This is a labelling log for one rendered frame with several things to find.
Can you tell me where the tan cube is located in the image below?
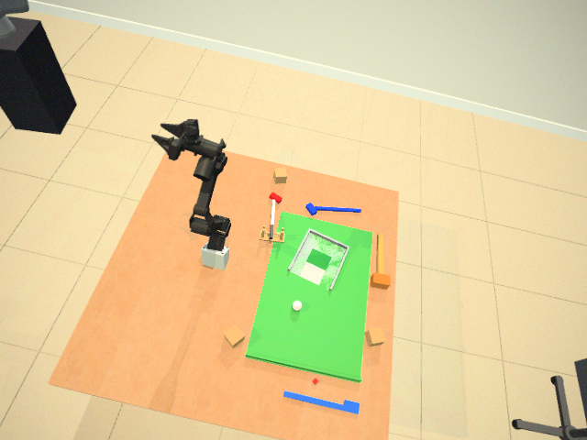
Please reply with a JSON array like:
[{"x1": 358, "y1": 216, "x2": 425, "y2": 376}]
[
  {"x1": 224, "y1": 324, "x2": 245, "y2": 348},
  {"x1": 273, "y1": 168, "x2": 287, "y2": 184},
  {"x1": 365, "y1": 327, "x2": 385, "y2": 347}
]

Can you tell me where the red putter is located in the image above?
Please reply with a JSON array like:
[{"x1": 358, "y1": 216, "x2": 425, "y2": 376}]
[{"x1": 269, "y1": 192, "x2": 282, "y2": 239}]

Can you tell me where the green putting mat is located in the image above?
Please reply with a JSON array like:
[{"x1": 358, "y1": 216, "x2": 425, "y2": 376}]
[{"x1": 246, "y1": 211, "x2": 373, "y2": 378}]

